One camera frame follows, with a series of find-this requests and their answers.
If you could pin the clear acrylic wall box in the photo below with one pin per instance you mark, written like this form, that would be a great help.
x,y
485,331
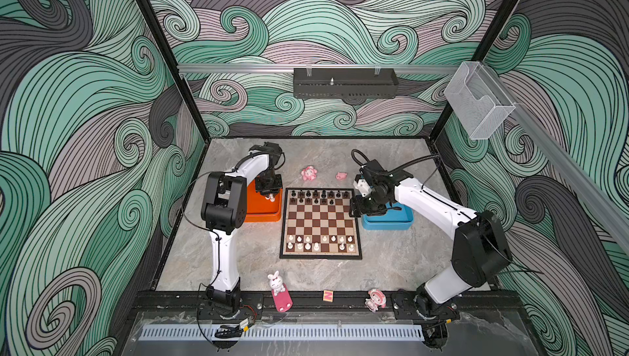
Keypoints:
x,y
479,99

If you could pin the pink haired doll figure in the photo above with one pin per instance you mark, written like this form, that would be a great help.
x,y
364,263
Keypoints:
x,y
376,300

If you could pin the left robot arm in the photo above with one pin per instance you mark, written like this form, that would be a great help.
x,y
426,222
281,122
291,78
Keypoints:
x,y
224,211

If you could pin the black wall shelf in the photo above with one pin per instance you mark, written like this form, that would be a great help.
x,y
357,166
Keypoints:
x,y
353,85

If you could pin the wooden letter block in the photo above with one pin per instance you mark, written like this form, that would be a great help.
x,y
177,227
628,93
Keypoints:
x,y
328,296

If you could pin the white rabbit figure pink base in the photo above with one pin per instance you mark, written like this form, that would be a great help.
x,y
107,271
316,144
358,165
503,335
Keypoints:
x,y
280,293

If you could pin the chess board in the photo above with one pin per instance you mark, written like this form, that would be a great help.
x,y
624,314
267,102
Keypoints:
x,y
317,225

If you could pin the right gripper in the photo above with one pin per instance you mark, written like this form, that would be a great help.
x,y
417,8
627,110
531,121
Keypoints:
x,y
358,207

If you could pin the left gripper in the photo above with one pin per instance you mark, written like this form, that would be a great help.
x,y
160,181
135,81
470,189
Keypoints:
x,y
265,191

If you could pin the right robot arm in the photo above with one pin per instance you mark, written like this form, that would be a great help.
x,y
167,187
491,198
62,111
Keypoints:
x,y
479,246

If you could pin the blue plastic tray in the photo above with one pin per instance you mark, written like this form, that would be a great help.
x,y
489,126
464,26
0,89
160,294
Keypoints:
x,y
398,218

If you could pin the white slotted cable duct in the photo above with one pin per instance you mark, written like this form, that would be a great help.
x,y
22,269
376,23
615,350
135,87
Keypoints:
x,y
287,332

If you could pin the pink kitty toy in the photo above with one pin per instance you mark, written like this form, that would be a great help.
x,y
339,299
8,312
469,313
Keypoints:
x,y
309,173

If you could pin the orange plastic tray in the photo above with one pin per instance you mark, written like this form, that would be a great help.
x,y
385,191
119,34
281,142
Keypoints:
x,y
260,209

